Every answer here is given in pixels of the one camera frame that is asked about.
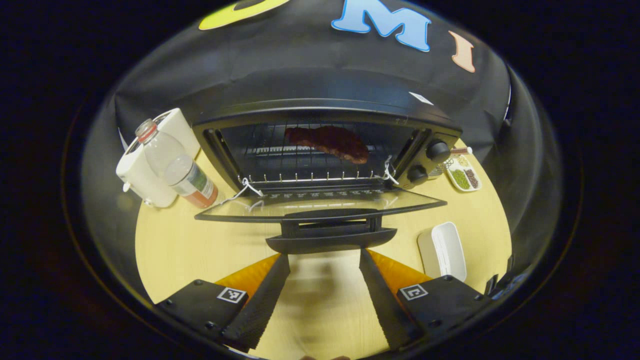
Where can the white divided bean dish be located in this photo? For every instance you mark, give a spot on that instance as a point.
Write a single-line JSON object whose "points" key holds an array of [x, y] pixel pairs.
{"points": [[462, 175]]}

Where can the white toaster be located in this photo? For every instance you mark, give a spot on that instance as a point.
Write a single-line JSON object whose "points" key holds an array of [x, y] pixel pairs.
{"points": [[142, 182]]}

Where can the red meat piece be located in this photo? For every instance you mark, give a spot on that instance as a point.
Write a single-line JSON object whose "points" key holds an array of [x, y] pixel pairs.
{"points": [[335, 142]]}

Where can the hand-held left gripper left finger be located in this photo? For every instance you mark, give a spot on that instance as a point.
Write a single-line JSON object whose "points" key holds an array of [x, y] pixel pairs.
{"points": [[260, 305]]}

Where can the black electric oven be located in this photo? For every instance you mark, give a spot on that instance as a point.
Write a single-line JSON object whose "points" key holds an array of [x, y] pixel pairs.
{"points": [[320, 112]]}

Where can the white rectangular tray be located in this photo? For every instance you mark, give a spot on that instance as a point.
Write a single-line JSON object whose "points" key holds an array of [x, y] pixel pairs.
{"points": [[447, 247]]}

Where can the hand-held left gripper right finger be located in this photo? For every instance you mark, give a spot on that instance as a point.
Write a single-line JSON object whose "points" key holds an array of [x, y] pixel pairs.
{"points": [[385, 305]]}

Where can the clear plastic bottle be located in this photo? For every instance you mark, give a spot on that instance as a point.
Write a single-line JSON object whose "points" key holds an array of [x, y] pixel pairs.
{"points": [[175, 165]]}

